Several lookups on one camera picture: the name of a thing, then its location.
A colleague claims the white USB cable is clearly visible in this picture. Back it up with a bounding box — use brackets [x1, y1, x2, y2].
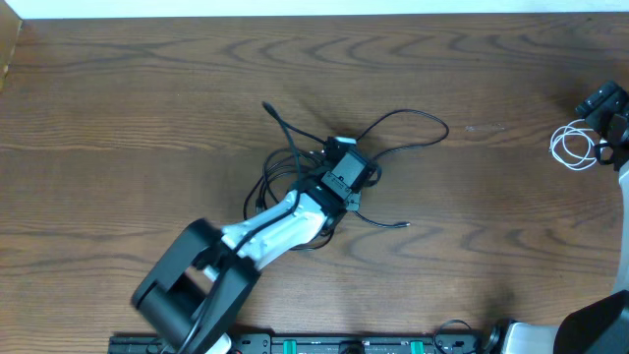
[548, 118, 606, 172]

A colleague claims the black USB cable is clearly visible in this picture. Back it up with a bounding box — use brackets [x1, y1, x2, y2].
[242, 108, 450, 253]

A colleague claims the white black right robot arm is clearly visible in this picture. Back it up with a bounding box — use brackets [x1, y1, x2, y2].
[495, 81, 628, 354]

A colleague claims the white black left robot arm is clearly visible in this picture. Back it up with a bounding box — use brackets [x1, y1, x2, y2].
[131, 138, 379, 354]

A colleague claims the black left camera cable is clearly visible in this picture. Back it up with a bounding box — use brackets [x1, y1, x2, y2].
[174, 100, 335, 354]

